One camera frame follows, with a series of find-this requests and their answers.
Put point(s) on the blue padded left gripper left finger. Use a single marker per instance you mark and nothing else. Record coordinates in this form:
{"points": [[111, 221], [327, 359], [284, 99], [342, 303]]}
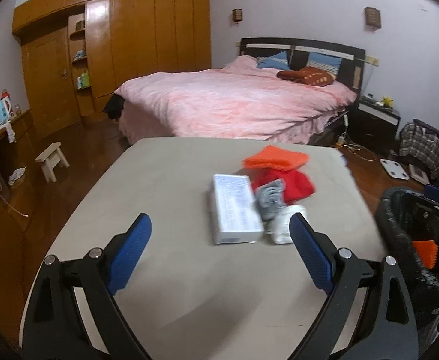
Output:
{"points": [[53, 327]]}

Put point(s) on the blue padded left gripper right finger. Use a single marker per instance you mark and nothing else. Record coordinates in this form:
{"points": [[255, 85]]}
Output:
{"points": [[386, 328]]}

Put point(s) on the orange scrap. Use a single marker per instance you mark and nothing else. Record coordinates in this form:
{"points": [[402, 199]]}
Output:
{"points": [[427, 252]]}

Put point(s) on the white tissue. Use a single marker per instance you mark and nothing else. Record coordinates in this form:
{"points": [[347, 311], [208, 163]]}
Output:
{"points": [[278, 227]]}

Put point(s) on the white cardboard box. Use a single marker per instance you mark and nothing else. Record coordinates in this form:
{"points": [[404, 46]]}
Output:
{"points": [[234, 213]]}

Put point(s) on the black lined trash bin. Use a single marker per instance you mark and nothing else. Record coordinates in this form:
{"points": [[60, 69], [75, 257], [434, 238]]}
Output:
{"points": [[394, 219]]}

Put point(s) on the white bathroom scale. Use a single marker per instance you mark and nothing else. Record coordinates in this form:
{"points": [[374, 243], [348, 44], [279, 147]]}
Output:
{"points": [[394, 169]]}

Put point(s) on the plaid bag on chair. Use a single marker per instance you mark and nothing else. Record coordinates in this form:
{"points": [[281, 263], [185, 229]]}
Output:
{"points": [[420, 141]]}

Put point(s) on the black white nightstand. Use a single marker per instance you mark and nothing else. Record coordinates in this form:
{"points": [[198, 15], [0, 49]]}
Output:
{"points": [[373, 126]]}

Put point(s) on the yellow plush toy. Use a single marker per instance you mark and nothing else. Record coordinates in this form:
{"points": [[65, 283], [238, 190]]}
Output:
{"points": [[387, 102]]}

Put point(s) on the red cloth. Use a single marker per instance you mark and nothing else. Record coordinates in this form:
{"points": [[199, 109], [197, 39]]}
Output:
{"points": [[297, 185]]}

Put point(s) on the black wooden headboard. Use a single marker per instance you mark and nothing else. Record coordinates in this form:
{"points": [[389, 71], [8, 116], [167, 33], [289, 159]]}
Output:
{"points": [[298, 52]]}

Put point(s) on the white mask on sideboard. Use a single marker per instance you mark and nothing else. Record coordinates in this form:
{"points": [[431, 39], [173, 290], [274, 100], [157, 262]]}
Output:
{"points": [[16, 175]]}

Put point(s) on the right blue pillow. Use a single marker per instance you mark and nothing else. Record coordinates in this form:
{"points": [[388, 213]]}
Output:
{"points": [[328, 63]]}

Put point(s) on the blue pillow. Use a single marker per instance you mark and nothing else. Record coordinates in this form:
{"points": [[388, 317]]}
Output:
{"points": [[279, 61], [328, 63]]}

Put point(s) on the small white wooden stool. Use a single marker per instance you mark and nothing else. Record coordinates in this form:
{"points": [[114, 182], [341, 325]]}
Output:
{"points": [[49, 159]]}

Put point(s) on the grey rolled sock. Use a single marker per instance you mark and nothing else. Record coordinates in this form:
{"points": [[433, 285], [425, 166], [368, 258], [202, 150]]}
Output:
{"points": [[270, 199]]}

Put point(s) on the orange knitted cloth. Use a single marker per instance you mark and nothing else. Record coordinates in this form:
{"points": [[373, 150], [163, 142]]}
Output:
{"points": [[276, 158]]}

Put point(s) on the dark red patterned cushion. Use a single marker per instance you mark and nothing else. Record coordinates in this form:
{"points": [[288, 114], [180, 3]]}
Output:
{"points": [[311, 76]]}

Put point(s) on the wooden sideboard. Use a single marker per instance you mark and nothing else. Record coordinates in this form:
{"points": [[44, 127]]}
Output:
{"points": [[17, 205]]}

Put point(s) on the left blue pillow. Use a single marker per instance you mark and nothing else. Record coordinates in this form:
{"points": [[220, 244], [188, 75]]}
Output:
{"points": [[279, 61]]}

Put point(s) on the bed with pink duvet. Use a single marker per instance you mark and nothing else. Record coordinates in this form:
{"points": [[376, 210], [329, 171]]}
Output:
{"points": [[239, 100]]}

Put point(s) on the light blue electric kettle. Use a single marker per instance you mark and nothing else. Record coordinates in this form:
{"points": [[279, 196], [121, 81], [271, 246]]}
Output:
{"points": [[5, 109]]}

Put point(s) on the black clothing at bed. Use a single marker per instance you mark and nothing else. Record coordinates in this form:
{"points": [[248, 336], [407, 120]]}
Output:
{"points": [[114, 107]]}

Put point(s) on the wooden wardrobe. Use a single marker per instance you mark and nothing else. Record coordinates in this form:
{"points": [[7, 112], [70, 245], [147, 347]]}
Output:
{"points": [[75, 53]]}

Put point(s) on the right wall lamp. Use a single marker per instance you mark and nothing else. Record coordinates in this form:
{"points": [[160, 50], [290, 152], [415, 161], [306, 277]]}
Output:
{"points": [[372, 17]]}

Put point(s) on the wall lamp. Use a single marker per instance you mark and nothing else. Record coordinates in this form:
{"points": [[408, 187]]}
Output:
{"points": [[372, 17], [237, 15]]}

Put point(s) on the left wall lamp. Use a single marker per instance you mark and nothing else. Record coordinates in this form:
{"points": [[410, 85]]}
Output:
{"points": [[237, 15]]}

